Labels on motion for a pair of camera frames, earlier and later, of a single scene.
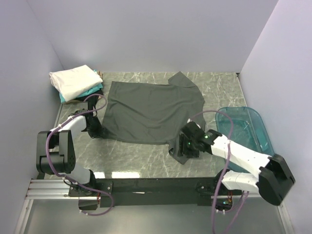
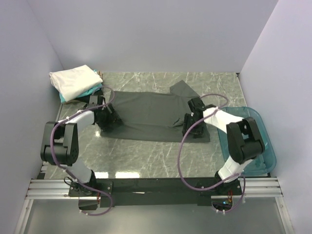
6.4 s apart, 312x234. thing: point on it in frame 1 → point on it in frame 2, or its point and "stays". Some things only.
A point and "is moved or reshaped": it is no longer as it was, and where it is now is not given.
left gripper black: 99,131 → 113,117
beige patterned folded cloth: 100,73 stays
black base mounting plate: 124,192 stays
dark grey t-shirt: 151,113 is moved or reshaped
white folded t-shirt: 73,81 stays
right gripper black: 183,149 → 186,126
